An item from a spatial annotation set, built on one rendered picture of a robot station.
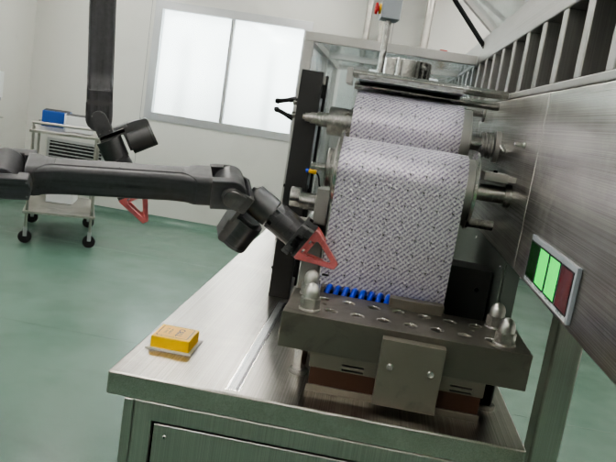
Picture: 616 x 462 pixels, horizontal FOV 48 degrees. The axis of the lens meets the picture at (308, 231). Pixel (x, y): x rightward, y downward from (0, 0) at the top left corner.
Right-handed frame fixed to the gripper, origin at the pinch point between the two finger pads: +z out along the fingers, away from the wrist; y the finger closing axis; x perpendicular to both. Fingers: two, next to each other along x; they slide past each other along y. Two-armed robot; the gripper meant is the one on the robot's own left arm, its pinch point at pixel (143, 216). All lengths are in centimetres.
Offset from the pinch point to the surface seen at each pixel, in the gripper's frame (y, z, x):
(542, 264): -83, 12, -50
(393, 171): -47, 1, -46
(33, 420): 105, 78, 75
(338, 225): -44, 7, -34
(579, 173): -89, 0, -56
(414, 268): -50, 19, -43
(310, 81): -9, -16, -47
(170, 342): -47.5, 13.5, 2.6
